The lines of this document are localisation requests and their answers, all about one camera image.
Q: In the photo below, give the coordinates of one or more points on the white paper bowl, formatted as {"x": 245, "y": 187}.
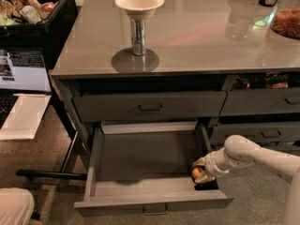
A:
{"x": 139, "y": 9}

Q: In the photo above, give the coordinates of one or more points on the grey middle right drawer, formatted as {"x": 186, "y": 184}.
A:
{"x": 258, "y": 132}

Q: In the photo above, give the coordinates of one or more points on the silver metal can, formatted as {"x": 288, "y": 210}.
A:
{"x": 138, "y": 37}

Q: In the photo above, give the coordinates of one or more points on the open grey middle drawer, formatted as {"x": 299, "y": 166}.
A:
{"x": 146, "y": 173}

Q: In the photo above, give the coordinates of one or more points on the orange fruit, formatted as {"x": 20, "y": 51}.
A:
{"x": 196, "y": 173}

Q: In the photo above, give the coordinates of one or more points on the snack bags in drawer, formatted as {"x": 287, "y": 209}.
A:
{"x": 270, "y": 80}

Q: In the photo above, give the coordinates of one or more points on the white robot base corner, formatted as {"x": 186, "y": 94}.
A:
{"x": 16, "y": 206}

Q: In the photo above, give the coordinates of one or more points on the white paper sheet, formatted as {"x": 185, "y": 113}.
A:
{"x": 25, "y": 116}

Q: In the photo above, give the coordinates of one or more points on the black floor bar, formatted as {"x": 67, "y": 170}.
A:
{"x": 58, "y": 175}

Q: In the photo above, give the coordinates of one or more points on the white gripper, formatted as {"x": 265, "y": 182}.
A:
{"x": 211, "y": 166}

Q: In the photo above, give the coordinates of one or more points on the glass jar of snacks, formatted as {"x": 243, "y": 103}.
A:
{"x": 286, "y": 21}

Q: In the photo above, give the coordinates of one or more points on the grey top right drawer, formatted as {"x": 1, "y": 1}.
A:
{"x": 261, "y": 101}

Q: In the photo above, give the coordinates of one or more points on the grey top left drawer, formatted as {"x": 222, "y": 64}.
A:
{"x": 148, "y": 106}

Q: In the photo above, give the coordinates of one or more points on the black bin of groceries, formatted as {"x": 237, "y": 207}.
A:
{"x": 37, "y": 25}

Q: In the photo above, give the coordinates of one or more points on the white printed box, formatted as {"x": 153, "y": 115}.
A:
{"x": 22, "y": 69}

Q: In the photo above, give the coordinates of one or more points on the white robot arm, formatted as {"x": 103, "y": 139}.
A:
{"x": 286, "y": 166}

